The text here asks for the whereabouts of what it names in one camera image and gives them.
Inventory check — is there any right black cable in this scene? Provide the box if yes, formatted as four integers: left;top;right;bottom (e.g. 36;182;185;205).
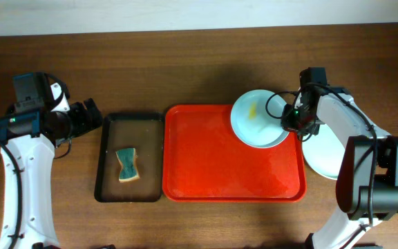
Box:
265;82;379;249

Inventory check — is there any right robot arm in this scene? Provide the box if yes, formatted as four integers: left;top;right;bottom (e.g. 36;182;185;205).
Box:
281;83;398;248

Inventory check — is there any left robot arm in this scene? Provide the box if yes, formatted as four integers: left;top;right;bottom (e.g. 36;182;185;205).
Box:
0;98;102;248

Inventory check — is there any green yellow sponge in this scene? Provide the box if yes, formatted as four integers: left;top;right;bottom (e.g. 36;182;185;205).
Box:
115;148;140;183

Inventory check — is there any left black cable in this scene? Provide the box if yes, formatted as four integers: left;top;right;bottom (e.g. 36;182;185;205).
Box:
0;73;73;249

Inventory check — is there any red plastic tray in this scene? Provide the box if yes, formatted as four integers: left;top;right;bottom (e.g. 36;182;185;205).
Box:
162;104;307;203

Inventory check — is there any light blue plate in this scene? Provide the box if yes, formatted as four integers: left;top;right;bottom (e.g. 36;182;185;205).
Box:
230;89;289;149

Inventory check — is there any pale green plate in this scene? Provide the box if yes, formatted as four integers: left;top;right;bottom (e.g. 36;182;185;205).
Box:
302;124;345;180

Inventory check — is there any black plastic tray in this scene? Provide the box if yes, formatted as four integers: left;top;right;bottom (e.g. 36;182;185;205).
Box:
94;113;164;203

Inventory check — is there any black cable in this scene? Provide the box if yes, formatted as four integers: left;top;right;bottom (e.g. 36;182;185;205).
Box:
0;73;73;249
265;82;379;249

